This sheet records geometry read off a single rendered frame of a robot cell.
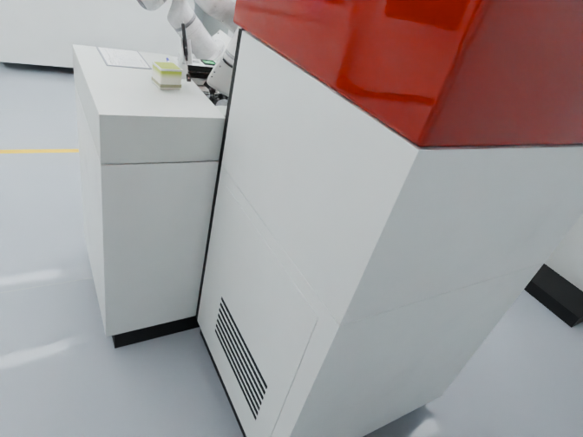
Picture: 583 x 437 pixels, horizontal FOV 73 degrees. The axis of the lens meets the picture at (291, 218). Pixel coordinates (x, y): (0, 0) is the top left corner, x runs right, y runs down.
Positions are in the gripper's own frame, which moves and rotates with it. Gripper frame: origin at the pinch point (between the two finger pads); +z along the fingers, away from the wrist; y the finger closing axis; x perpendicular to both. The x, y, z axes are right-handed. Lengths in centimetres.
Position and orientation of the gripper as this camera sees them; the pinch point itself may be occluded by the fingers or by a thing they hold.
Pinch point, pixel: (212, 101)
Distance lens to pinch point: 149.3
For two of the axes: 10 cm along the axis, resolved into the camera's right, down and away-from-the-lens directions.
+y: -8.3, -4.2, -3.6
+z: -5.5, 7.1, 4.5
